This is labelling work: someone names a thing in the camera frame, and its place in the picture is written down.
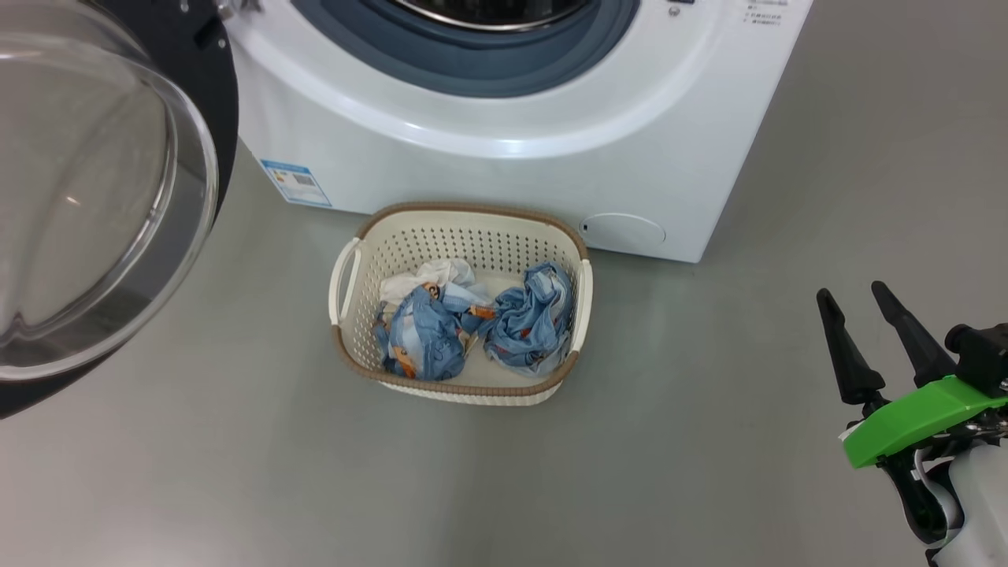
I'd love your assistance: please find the cream perforated laundry basket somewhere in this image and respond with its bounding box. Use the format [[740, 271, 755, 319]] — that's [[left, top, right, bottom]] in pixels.
[[328, 202, 594, 407]]

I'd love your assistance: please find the washing machine drum opening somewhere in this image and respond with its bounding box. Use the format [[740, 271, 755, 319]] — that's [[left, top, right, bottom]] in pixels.
[[390, 0, 591, 32]]

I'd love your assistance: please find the blue energy label sticker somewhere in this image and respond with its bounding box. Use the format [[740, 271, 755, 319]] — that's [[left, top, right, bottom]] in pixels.
[[260, 159, 333, 209]]

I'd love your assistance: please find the blue garment with orange prints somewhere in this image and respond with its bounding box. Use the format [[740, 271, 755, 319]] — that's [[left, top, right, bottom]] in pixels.
[[482, 261, 576, 377]]

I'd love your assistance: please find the white front-load washing machine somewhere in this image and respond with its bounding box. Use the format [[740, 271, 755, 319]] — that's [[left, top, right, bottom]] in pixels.
[[220, 0, 816, 265]]

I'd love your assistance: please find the round white filter cover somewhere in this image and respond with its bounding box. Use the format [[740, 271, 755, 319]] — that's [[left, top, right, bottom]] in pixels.
[[579, 213, 666, 246]]

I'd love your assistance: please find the blue garment with handwriting print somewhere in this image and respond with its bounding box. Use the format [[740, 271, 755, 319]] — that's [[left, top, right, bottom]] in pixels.
[[372, 258, 498, 382]]

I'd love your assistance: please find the dark round washer door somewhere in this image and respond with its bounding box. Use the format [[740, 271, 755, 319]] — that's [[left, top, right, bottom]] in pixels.
[[0, 0, 239, 420]]

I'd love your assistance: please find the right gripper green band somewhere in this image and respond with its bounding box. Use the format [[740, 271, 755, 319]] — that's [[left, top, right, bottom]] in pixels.
[[816, 280, 1008, 546]]

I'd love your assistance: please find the grey rubber door gasket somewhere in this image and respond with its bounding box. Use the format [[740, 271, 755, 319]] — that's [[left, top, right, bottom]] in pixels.
[[291, 0, 640, 99]]

